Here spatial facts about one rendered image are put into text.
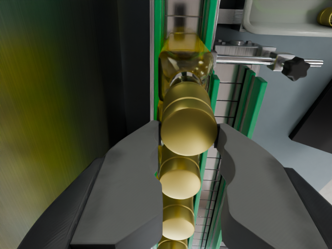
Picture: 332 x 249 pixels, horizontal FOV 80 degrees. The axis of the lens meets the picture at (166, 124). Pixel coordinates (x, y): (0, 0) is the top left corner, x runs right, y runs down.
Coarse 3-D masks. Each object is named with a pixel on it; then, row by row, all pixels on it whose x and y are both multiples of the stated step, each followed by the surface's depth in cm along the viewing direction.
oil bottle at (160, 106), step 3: (159, 99) 25; (159, 102) 24; (159, 105) 23; (162, 105) 22; (159, 108) 22; (162, 108) 22; (159, 111) 22; (162, 111) 22; (159, 114) 22; (162, 114) 22; (159, 117) 22; (159, 120) 22; (162, 141) 23; (162, 144) 23
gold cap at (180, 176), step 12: (168, 156) 17; (180, 156) 16; (192, 156) 17; (168, 168) 15; (180, 168) 15; (192, 168) 15; (168, 180) 16; (180, 180) 16; (192, 180) 15; (168, 192) 16; (180, 192) 16; (192, 192) 16
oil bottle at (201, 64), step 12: (168, 36) 33; (180, 36) 32; (192, 36) 32; (168, 48) 21; (180, 48) 21; (192, 48) 21; (204, 48) 22; (168, 60) 19; (180, 60) 18; (192, 60) 18; (204, 60) 19; (168, 72) 19; (180, 72) 18; (192, 72) 18; (204, 72) 18; (168, 84) 19; (204, 84) 19
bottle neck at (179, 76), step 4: (184, 72) 18; (188, 72) 18; (176, 76) 18; (180, 76) 17; (184, 76) 17; (188, 76) 17; (192, 76) 17; (196, 76) 18; (172, 80) 18; (176, 80) 17; (180, 80) 16; (184, 80) 16; (188, 80) 16; (192, 80) 16; (196, 80) 17; (172, 84) 17; (200, 84) 18
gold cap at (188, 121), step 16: (176, 96) 13; (192, 96) 12; (208, 96) 14; (176, 112) 11; (192, 112) 11; (208, 112) 11; (160, 128) 12; (176, 128) 11; (192, 128) 11; (208, 128) 11; (176, 144) 12; (192, 144) 12; (208, 144) 12
